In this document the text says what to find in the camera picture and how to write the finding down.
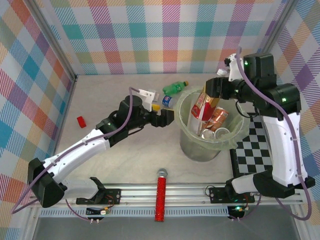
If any blue cap Pepsi bottle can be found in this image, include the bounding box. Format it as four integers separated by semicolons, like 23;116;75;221
161;94;179;108

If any gold red label bottle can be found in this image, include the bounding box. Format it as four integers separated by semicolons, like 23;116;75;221
190;68;228;121

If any green plastic bin liner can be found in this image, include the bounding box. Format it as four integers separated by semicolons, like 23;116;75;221
175;84;252;152

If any clear bin with green liner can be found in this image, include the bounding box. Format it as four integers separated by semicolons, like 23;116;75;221
176;84;251;163

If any green plastic bottle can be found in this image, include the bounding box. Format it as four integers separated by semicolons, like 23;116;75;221
162;80;190;95

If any small red block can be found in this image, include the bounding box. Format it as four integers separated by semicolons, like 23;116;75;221
76;115;87;129

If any black white checkerboard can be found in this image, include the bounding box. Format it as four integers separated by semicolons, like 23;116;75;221
229;112;275;176

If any red glitter microphone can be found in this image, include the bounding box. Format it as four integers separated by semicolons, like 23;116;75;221
154;168;169;223

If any small connector board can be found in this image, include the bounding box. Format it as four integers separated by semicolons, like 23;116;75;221
227;205;246;219
86;206;111;216

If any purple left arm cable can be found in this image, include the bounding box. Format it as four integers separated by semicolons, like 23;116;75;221
11;86;141;222

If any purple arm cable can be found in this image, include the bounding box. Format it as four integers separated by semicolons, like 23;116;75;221
234;46;313;222
11;86;141;222

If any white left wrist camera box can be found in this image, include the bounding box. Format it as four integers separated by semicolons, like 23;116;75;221
137;88;161;113

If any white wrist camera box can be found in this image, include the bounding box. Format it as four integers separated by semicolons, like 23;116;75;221
224;53;243;83
137;88;161;113

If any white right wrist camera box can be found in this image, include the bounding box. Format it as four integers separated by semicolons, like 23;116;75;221
224;53;243;83

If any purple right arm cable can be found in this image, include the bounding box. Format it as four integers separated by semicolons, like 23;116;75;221
234;46;313;222

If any aluminium frame post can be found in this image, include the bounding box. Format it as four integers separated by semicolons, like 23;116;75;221
259;0;298;55
29;0;78;81

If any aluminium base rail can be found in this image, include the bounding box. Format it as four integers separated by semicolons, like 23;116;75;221
27;183;305;208

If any slotted cable duct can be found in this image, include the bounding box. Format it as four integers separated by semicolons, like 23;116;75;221
39;209;230;218

